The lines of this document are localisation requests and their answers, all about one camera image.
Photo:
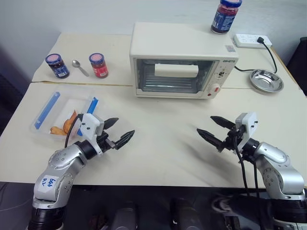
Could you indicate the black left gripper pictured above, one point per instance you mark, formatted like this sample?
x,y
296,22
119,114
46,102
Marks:
x,y
103,142

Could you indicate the black chair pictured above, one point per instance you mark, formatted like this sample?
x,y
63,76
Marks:
x,y
298,67

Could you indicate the metal spoon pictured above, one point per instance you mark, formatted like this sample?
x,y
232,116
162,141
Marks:
x,y
78,64

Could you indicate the orange fried food piece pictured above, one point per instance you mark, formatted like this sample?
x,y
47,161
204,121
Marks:
x,y
70,119
58,131

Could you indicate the white toaster oven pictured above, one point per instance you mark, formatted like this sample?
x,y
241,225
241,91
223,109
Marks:
x,y
177,40

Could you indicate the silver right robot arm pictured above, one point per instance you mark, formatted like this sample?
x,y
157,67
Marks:
x,y
280,172

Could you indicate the large blue label jam jar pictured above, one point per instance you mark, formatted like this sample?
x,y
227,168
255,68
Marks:
x,y
224,19

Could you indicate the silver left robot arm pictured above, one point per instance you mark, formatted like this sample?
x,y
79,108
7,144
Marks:
x,y
60,165

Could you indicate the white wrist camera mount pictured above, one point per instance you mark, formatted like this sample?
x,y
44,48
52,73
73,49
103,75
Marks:
x,y
90,123
249,124

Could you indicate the white power strip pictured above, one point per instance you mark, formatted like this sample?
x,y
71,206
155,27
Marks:
x,y
247,41

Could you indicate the white red oven knob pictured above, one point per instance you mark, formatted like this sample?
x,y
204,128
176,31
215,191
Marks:
x,y
215,88

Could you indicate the clear container blue clips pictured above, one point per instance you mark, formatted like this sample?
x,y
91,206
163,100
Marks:
x,y
48,110

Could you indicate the stainless steel bowl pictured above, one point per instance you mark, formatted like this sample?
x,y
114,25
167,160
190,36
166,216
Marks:
x,y
266,81

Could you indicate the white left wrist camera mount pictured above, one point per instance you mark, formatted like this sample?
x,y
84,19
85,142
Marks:
x,y
90,123

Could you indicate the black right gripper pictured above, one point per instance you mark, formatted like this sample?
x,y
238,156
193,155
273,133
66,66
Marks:
x,y
231,141

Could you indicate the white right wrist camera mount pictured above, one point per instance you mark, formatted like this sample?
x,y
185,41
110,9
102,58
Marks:
x,y
249,124

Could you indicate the red label jam jar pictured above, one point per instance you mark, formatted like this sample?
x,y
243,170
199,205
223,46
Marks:
x,y
99,67

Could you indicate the small blue label jam jar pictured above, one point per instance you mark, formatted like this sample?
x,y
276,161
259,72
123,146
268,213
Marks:
x,y
58,68

